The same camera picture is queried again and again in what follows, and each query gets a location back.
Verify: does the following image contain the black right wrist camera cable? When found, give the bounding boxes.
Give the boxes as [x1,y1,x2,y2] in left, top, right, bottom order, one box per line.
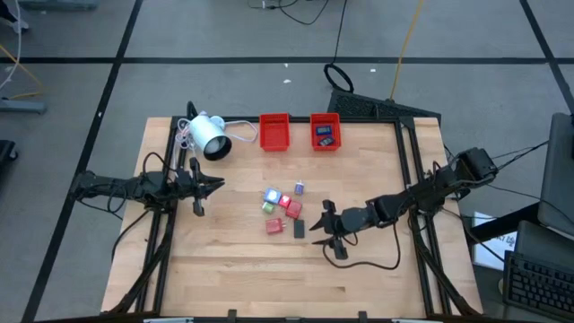
[321,222,402,271]

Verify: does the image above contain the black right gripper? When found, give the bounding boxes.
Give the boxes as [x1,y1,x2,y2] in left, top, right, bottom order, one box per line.
[309,200,376,261]

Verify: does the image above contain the white paper sheet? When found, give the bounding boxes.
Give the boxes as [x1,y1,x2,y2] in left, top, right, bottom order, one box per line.
[473,210,517,271]

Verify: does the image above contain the white camera with cable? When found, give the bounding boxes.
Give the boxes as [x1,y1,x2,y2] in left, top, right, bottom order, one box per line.
[177,117,260,152]

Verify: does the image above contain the black aluminium table frame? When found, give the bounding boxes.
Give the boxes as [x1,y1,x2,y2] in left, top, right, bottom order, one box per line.
[100,100,484,320]

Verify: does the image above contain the white cable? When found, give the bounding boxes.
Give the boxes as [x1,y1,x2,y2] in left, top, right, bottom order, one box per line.
[0,0,23,91]

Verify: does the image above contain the black floor cable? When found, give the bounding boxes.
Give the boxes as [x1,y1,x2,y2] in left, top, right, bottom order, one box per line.
[248,0,332,26]

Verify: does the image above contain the grey monitor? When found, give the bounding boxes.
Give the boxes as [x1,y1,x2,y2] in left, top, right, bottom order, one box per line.
[536,111,574,237]

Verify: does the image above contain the grey table foot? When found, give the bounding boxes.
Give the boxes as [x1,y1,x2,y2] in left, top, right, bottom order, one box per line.
[17,0,100,11]
[0,98,48,116]

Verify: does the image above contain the yellow cable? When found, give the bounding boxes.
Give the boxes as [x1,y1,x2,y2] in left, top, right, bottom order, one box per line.
[388,0,425,100]
[0,44,46,100]

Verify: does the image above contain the black perforated metal box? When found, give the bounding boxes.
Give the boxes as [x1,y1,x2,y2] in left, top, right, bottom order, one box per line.
[326,88,443,121]

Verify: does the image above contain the black coiled cable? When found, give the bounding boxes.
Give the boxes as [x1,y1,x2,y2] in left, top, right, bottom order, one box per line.
[323,0,355,94]

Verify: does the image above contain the dark grey laptop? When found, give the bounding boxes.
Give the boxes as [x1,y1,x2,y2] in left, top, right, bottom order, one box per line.
[513,219,574,266]

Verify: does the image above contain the red cube wall charger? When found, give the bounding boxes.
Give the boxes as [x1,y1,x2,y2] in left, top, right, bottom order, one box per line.
[284,199,303,221]
[265,217,288,236]

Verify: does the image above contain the black caster base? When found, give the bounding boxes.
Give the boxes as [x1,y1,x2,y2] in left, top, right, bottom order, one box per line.
[0,139,19,174]

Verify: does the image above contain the black desk leg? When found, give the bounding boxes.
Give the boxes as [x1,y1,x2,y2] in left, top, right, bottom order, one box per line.
[465,201,542,243]

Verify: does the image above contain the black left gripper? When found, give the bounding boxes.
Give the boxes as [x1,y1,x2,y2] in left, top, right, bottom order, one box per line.
[173,156,225,217]

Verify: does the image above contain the black keyboard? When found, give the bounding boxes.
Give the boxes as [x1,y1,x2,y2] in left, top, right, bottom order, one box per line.
[501,249,574,320]

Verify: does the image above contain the red plastic slotted basket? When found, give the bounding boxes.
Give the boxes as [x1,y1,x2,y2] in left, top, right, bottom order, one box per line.
[309,112,343,152]
[258,112,291,153]

